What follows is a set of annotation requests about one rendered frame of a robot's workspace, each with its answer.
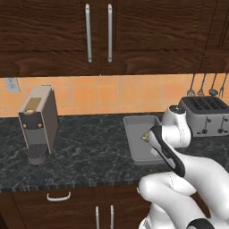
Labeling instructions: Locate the golden brown onion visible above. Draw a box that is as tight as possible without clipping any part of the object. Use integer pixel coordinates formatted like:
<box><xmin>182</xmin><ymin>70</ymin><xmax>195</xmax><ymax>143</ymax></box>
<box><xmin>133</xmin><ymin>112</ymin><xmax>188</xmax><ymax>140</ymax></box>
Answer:
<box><xmin>140</xmin><ymin>131</ymin><xmax>151</xmax><ymax>143</ymax></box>

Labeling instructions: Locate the grey rectangular tray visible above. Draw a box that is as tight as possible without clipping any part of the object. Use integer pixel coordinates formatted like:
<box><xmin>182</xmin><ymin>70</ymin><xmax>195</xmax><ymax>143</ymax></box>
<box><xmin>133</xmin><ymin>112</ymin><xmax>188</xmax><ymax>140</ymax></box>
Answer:
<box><xmin>123</xmin><ymin>114</ymin><xmax>168</xmax><ymax>166</ymax></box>

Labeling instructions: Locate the grey coffee machine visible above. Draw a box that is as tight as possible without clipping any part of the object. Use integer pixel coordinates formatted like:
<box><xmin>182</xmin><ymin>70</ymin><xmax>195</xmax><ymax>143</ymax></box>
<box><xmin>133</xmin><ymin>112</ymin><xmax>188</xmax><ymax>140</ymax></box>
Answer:
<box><xmin>17</xmin><ymin>85</ymin><xmax>60</xmax><ymax>166</ymax></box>

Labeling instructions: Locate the dark wood drawer front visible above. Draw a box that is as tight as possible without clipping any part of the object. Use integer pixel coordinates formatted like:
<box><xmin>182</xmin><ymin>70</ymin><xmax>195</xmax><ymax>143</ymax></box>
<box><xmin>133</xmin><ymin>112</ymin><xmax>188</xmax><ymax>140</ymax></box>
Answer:
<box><xmin>11</xmin><ymin>187</ymin><xmax>106</xmax><ymax>209</ymax></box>
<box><xmin>104</xmin><ymin>185</ymin><xmax>141</xmax><ymax>207</ymax></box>

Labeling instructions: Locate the hanging slotted metal spatula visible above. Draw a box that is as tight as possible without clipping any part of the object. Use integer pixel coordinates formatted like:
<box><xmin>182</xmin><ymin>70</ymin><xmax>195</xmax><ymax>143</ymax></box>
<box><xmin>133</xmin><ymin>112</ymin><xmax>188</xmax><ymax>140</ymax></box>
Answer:
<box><xmin>187</xmin><ymin>73</ymin><xmax>197</xmax><ymax>98</ymax></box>

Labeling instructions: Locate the silver four-slot toaster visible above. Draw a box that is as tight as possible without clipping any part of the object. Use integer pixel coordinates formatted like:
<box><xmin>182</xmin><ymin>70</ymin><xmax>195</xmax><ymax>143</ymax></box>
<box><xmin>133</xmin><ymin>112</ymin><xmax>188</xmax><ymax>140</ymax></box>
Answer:
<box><xmin>178</xmin><ymin>96</ymin><xmax>229</xmax><ymax>138</ymax></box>

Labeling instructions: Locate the hanging dark ladle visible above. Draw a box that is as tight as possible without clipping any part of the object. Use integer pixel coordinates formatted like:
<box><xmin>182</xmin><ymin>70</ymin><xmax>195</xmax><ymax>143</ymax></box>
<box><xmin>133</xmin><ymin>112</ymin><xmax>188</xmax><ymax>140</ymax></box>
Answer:
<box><xmin>208</xmin><ymin>73</ymin><xmax>219</xmax><ymax>97</ymax></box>

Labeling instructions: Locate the dark wood base cupboard door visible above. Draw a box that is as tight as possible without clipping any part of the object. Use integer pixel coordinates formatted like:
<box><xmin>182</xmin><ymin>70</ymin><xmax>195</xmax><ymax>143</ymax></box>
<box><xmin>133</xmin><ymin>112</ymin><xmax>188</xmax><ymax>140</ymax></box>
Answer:
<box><xmin>104</xmin><ymin>202</ymin><xmax>154</xmax><ymax>229</ymax></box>
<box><xmin>16</xmin><ymin>205</ymin><xmax>106</xmax><ymax>229</ymax></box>

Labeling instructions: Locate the hanging metal fork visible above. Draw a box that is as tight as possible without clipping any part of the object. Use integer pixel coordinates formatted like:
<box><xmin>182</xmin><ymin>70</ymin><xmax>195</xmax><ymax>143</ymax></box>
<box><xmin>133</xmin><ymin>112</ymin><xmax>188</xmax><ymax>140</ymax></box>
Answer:
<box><xmin>218</xmin><ymin>73</ymin><xmax>226</xmax><ymax>98</ymax></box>

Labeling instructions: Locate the silver cupboard door handle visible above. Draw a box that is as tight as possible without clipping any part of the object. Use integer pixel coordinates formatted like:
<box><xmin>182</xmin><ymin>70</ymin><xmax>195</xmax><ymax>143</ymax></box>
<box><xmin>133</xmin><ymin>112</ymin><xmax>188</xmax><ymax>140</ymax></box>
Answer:
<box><xmin>106</xmin><ymin>4</ymin><xmax>114</xmax><ymax>64</ymax></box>
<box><xmin>85</xmin><ymin>4</ymin><xmax>93</xmax><ymax>64</ymax></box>

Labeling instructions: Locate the white curved drawer handle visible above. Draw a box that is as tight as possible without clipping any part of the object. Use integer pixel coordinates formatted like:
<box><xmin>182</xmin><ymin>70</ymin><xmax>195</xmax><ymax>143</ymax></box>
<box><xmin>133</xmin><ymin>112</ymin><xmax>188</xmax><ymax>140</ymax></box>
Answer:
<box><xmin>46</xmin><ymin>191</ymin><xmax>72</xmax><ymax>202</ymax></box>

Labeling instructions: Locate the silver base cupboard handle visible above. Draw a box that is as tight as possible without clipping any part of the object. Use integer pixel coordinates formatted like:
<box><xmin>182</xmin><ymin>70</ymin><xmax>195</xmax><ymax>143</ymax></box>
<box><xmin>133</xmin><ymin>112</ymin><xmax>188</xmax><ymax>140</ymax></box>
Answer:
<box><xmin>109</xmin><ymin>204</ymin><xmax>115</xmax><ymax>229</ymax></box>
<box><xmin>95</xmin><ymin>206</ymin><xmax>100</xmax><ymax>229</ymax></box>

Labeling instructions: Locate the white wall outlet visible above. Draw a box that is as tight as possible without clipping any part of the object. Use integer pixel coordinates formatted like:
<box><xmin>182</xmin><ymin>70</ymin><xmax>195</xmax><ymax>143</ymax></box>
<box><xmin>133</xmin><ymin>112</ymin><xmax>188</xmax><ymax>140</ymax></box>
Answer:
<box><xmin>4</xmin><ymin>77</ymin><xmax>21</xmax><ymax>93</ymax></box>

